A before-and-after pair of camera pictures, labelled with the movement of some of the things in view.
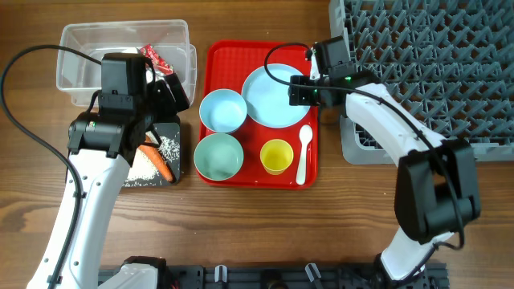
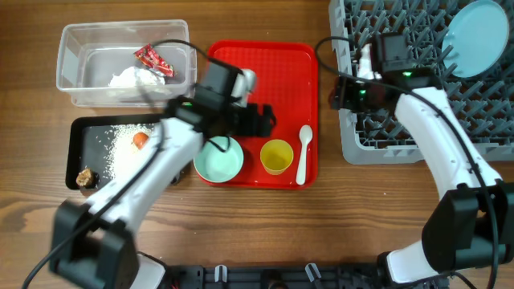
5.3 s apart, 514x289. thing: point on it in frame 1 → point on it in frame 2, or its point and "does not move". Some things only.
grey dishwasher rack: x=449 y=62 does not move
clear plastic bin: x=83 y=78 does not move
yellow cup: x=276 y=156 does not move
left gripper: x=168 y=106 → x=257 y=120
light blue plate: x=267 y=100 → x=479 y=34
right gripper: x=301 y=90 → x=340 y=94
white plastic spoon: x=305 y=134 does not move
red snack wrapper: x=148 y=51 does not move
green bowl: x=218 y=156 does not move
